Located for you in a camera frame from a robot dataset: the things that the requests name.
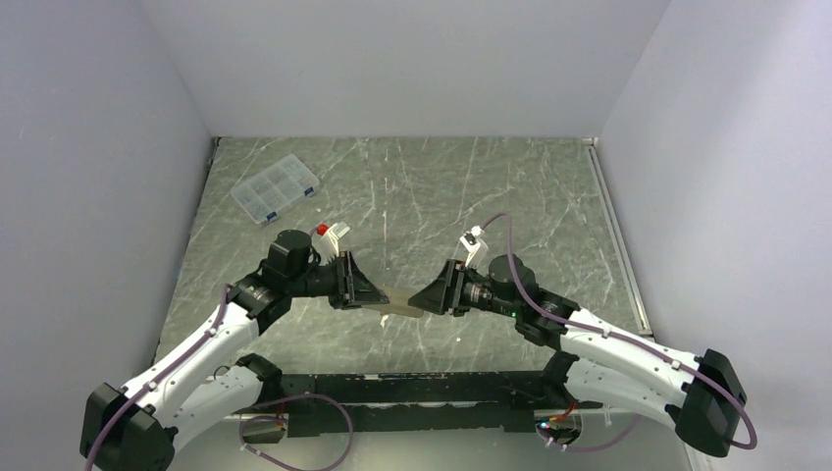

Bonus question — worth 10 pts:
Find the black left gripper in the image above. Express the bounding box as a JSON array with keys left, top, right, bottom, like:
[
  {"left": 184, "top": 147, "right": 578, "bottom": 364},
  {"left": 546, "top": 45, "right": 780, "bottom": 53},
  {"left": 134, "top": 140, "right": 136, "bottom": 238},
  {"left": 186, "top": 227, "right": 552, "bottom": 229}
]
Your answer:
[{"left": 287, "top": 250, "right": 388, "bottom": 310}]

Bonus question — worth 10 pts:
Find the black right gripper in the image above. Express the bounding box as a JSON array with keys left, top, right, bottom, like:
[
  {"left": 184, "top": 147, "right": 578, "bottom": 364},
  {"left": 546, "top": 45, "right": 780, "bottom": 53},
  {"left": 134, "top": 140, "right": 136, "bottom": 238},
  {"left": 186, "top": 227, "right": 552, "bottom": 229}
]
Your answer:
[{"left": 407, "top": 259, "right": 520, "bottom": 318}]

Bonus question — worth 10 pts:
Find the white remote control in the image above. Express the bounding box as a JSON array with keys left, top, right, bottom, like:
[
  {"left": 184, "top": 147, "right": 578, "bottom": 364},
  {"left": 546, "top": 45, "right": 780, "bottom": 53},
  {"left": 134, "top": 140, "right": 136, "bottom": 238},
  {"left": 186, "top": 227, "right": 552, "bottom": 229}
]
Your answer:
[{"left": 367, "top": 286, "right": 424, "bottom": 318}]

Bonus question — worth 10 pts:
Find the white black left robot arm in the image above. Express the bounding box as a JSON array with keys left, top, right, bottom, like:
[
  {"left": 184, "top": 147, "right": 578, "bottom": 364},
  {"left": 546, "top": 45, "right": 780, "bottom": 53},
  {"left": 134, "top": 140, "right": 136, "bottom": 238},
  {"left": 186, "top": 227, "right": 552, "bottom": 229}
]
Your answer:
[{"left": 79, "top": 226, "right": 388, "bottom": 470}]

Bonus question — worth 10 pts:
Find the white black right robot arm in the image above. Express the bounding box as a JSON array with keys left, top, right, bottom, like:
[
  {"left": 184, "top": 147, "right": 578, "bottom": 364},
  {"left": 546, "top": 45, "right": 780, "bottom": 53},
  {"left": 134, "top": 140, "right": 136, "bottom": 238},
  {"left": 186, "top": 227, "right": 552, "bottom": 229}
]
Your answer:
[{"left": 405, "top": 254, "right": 757, "bottom": 457}]

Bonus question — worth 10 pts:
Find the clear plastic organizer box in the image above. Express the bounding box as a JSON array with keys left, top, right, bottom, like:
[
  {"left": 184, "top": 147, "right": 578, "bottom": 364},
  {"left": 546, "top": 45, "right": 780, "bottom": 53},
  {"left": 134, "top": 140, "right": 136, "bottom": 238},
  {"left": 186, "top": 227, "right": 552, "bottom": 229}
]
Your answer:
[{"left": 230, "top": 154, "right": 320, "bottom": 226}]

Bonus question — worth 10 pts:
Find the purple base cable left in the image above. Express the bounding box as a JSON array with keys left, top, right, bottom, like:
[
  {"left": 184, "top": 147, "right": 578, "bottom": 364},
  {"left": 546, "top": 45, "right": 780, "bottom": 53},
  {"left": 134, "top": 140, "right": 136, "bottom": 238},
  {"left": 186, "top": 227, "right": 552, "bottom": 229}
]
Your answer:
[{"left": 238, "top": 394, "right": 354, "bottom": 471}]

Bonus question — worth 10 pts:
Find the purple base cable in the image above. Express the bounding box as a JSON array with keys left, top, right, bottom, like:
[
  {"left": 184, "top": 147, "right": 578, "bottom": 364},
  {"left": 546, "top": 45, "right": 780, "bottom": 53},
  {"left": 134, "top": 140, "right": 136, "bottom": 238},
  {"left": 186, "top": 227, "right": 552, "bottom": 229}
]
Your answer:
[
  {"left": 238, "top": 394, "right": 354, "bottom": 471},
  {"left": 536, "top": 409, "right": 645, "bottom": 454}
]

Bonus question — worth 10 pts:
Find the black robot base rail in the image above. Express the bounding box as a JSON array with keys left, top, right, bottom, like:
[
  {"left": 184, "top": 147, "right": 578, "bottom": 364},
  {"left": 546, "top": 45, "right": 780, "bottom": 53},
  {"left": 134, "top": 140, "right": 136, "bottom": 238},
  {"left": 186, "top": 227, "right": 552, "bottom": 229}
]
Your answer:
[{"left": 241, "top": 371, "right": 577, "bottom": 438}]

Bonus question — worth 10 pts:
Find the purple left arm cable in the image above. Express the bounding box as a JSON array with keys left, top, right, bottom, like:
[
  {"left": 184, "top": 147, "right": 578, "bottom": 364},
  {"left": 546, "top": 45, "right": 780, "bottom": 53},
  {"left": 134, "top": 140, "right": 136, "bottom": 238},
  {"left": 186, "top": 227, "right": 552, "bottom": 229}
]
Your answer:
[{"left": 84, "top": 285, "right": 232, "bottom": 471}]

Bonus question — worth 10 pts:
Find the aluminium frame rail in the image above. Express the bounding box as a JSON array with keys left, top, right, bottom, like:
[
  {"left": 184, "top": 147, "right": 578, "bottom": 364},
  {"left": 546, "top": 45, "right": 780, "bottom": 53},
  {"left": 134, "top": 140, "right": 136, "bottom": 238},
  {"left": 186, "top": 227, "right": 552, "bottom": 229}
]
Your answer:
[{"left": 582, "top": 137, "right": 654, "bottom": 340}]

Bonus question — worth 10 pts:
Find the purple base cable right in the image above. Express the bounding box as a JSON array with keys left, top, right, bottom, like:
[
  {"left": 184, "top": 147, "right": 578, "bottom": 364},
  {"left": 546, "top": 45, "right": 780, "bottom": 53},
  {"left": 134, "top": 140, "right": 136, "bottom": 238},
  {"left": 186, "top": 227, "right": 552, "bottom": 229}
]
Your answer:
[{"left": 536, "top": 409, "right": 645, "bottom": 454}]

